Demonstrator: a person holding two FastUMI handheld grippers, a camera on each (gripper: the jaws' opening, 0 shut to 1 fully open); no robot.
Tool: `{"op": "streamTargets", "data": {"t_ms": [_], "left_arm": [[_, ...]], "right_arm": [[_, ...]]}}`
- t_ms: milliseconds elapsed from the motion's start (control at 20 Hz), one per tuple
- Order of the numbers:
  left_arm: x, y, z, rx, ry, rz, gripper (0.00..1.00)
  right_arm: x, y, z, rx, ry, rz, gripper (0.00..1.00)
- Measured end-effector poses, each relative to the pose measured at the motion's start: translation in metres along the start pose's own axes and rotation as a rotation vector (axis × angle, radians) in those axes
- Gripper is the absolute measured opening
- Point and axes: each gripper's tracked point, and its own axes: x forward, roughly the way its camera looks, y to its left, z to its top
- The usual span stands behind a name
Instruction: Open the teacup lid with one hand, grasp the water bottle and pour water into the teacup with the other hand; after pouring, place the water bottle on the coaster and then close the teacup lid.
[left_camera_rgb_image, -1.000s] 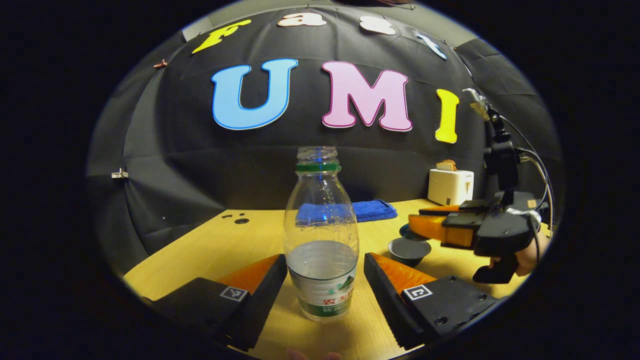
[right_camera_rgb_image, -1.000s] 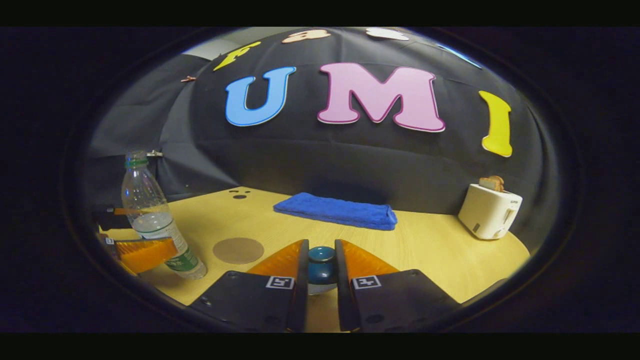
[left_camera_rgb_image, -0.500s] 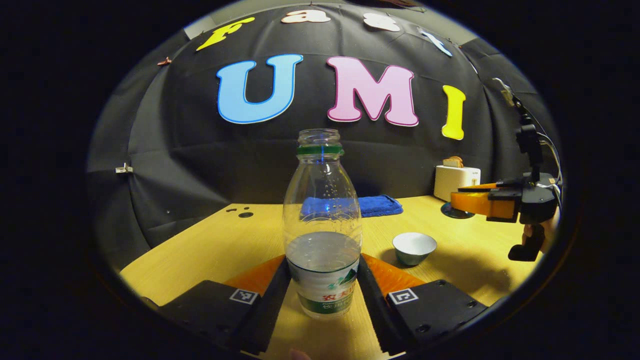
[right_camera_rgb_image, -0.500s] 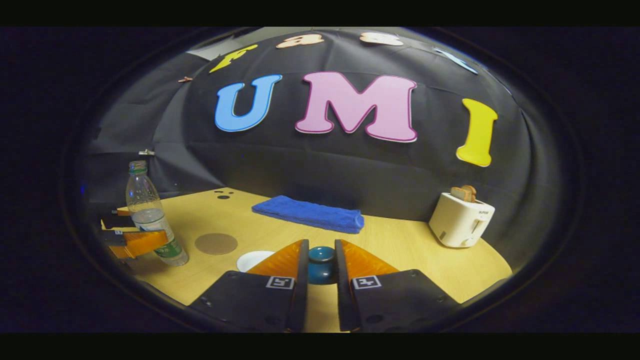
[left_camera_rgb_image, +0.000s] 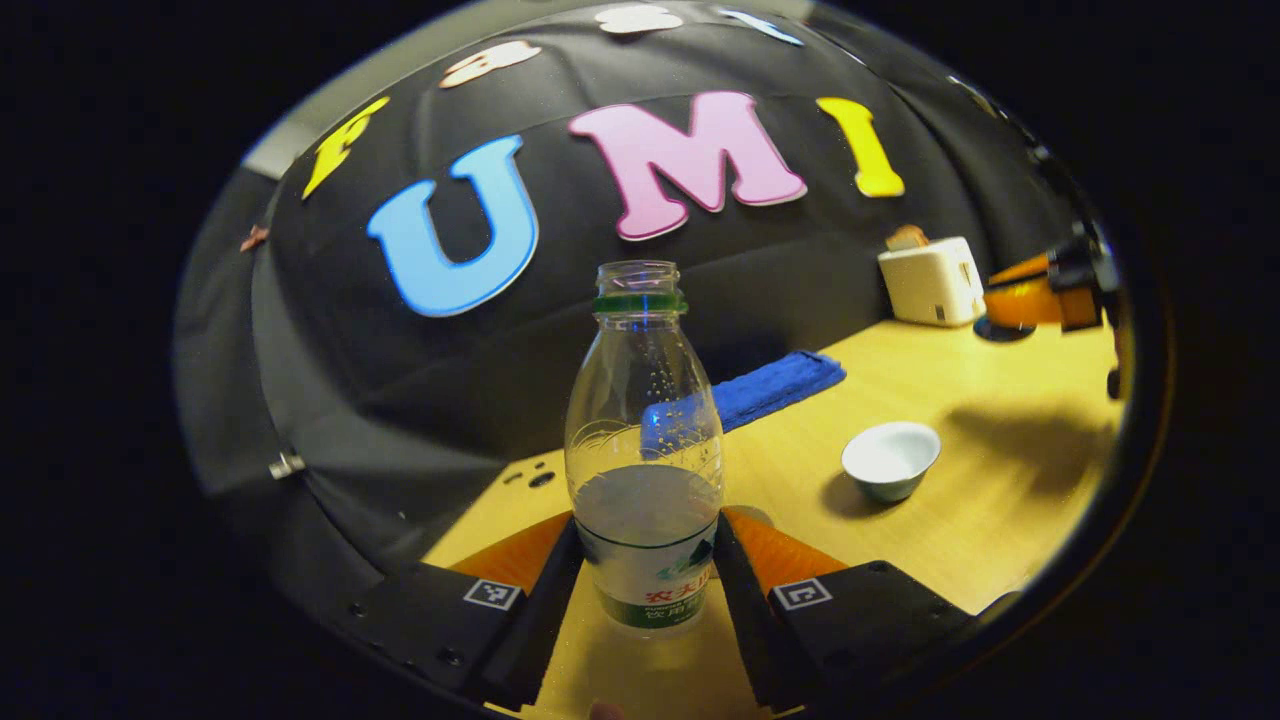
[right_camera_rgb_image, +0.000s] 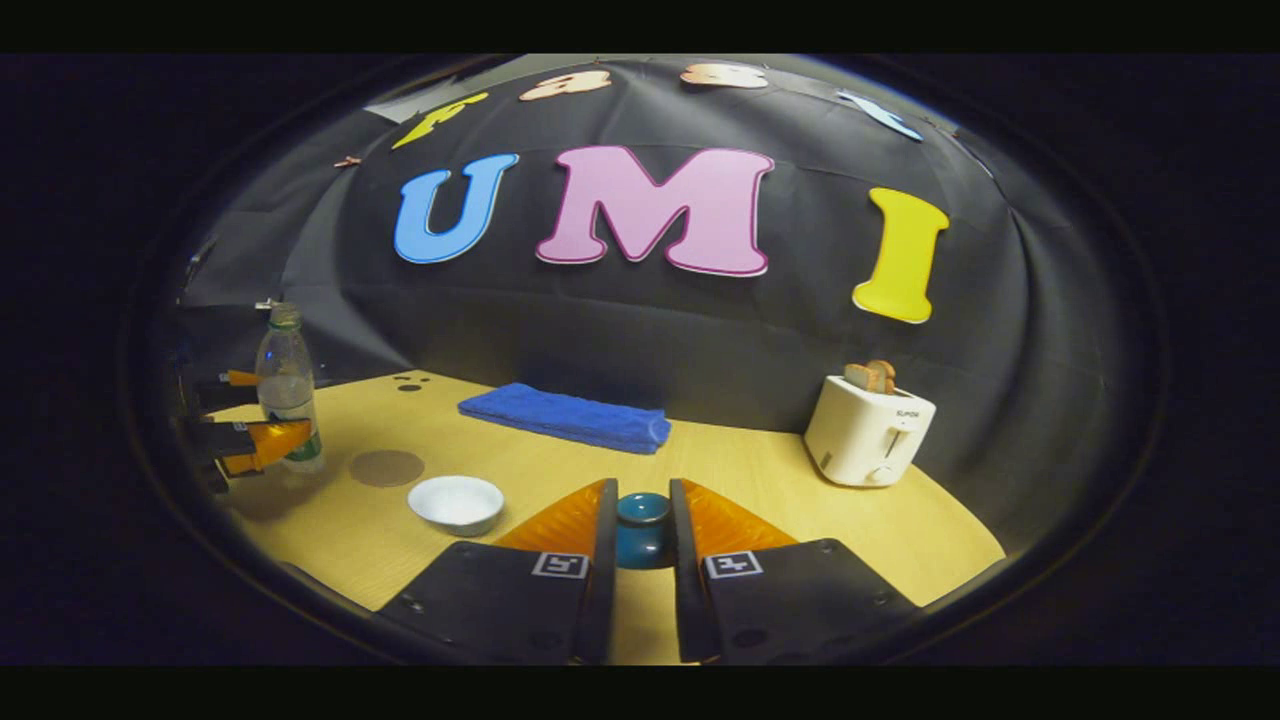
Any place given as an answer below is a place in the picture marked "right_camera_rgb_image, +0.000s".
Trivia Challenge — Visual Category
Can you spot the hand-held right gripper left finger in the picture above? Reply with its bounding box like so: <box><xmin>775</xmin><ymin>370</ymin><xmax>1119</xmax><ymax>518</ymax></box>
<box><xmin>374</xmin><ymin>477</ymin><xmax>620</xmax><ymax>666</ymax></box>

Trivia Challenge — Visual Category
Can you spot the white teacup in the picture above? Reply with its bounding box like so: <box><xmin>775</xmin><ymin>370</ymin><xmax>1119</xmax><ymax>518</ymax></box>
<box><xmin>407</xmin><ymin>475</ymin><xmax>506</xmax><ymax>538</ymax></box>

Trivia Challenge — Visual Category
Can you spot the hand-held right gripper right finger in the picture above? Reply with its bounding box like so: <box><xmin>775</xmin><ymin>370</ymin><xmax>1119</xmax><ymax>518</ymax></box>
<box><xmin>669</xmin><ymin>477</ymin><xmax>921</xmax><ymax>665</ymax></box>

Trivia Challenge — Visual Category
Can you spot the clear plastic water bottle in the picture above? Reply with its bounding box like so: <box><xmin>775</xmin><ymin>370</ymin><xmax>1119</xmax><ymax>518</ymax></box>
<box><xmin>254</xmin><ymin>302</ymin><xmax>327</xmax><ymax>474</ymax></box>

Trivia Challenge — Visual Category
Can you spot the brown bread slice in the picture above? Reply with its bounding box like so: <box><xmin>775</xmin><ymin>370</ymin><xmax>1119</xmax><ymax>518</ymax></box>
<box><xmin>844</xmin><ymin>359</ymin><xmax>899</xmax><ymax>395</ymax></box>

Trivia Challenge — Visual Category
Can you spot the round brown coaster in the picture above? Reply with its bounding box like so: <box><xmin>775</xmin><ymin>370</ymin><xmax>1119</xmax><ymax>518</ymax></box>
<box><xmin>348</xmin><ymin>449</ymin><xmax>427</xmax><ymax>489</ymax></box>

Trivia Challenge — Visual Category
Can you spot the white toaster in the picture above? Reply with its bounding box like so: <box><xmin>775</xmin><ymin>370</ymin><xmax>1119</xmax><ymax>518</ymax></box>
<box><xmin>804</xmin><ymin>375</ymin><xmax>938</xmax><ymax>490</ymax></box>

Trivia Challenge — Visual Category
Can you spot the folded blue towel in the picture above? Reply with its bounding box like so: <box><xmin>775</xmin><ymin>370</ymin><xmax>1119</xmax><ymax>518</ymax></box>
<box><xmin>457</xmin><ymin>382</ymin><xmax>673</xmax><ymax>456</ymax></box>

